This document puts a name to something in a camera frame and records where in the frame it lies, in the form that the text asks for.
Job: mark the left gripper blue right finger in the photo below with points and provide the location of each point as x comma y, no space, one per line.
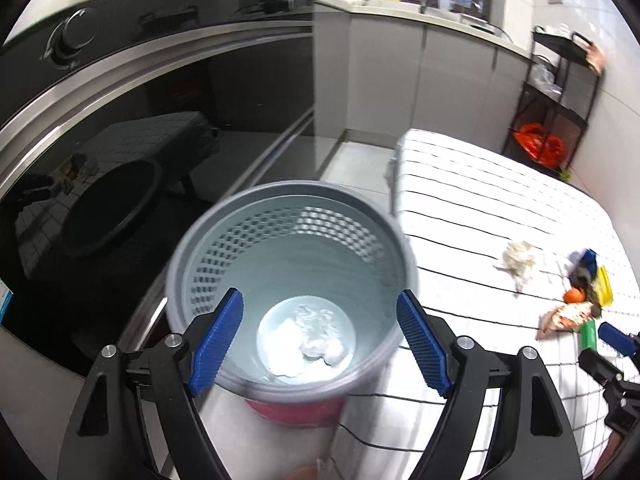
532,437

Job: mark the blue white energy label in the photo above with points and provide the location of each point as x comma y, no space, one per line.
6,295

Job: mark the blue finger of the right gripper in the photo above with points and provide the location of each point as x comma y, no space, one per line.
624,344

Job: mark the red patterned snack wrapper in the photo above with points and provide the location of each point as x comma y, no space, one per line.
565,318

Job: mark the white tissue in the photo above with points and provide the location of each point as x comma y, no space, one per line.
518,260
306,346

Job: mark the black built-in oven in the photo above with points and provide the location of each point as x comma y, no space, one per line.
122,121

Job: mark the grey kitchen cabinets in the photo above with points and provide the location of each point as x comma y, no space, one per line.
379,72

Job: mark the dark grey rag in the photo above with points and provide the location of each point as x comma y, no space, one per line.
582,276

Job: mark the green white medicine box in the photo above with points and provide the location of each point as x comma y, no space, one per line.
588,335

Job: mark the white black checkered tablecloth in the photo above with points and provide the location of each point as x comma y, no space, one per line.
493,242

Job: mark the red plastic bag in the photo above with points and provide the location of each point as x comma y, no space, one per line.
541,146

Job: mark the clear plastic bag on shelf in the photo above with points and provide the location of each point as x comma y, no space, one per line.
543,80

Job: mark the grey perforated trash bin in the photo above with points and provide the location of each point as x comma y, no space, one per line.
286,245

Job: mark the black storage shelf rack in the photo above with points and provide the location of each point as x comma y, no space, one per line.
564,52

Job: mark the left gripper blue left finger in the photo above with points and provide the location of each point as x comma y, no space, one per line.
106,436

